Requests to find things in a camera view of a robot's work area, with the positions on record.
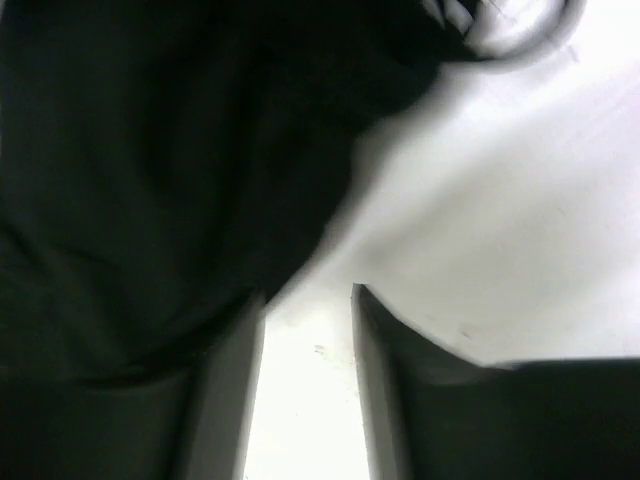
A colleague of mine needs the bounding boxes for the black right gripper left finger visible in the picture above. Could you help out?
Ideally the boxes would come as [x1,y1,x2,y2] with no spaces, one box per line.
[79,295,264,479]

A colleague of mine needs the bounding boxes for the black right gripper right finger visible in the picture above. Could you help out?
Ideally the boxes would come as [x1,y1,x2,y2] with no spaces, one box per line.
[352,285,639,479]

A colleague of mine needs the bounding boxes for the black trousers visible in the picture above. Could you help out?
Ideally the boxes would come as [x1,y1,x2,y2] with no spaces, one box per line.
[1,1,471,379]

